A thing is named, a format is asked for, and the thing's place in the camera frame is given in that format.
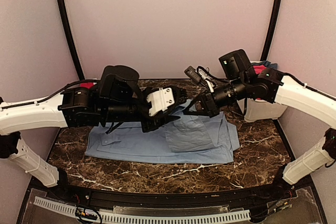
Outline left electronics board with wires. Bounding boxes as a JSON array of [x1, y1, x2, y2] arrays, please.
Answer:
[[73, 194, 103, 224]]

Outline red t-shirt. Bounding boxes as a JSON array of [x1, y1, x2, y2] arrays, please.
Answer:
[[80, 82, 96, 89]]

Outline right electronics board with wires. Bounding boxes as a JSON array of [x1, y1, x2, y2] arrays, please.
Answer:
[[266, 198, 292, 216]]

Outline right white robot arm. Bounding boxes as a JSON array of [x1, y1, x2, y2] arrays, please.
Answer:
[[184, 69, 335, 200]]

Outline electronics board with wires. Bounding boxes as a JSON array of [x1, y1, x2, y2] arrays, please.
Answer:
[[73, 194, 103, 224], [266, 198, 292, 216]]

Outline pink garment in bin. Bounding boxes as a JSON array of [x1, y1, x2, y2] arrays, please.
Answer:
[[253, 65, 267, 75]]

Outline left black frame post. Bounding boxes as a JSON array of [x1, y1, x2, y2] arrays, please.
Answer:
[[57, 0, 85, 80]]

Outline light blue shirt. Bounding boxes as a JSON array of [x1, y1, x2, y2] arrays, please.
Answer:
[[85, 102, 240, 164]]

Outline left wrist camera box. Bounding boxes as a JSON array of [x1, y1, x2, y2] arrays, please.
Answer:
[[99, 65, 140, 102]]

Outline white plastic laundry bin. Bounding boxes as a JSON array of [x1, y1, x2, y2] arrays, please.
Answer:
[[238, 61, 287, 122]]

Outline black frame post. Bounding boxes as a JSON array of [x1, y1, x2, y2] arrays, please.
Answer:
[[57, 0, 85, 80], [260, 0, 281, 61]]

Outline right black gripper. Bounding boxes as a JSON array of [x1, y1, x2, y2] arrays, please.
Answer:
[[183, 75, 249, 118]]

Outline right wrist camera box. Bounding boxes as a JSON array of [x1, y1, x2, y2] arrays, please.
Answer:
[[219, 49, 252, 80]]

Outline dark blue garment in bin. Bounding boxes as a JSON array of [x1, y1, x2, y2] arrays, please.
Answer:
[[253, 60, 278, 69]]

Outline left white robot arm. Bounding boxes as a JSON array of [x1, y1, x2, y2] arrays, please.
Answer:
[[1, 79, 187, 201]]

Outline right black frame post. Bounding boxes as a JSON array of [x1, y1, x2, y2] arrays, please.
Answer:
[[260, 0, 281, 61]]

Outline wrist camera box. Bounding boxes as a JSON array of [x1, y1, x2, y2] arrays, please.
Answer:
[[99, 65, 140, 102], [219, 49, 252, 80]]

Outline white slotted cable duct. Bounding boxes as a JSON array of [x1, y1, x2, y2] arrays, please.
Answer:
[[33, 196, 250, 223]]

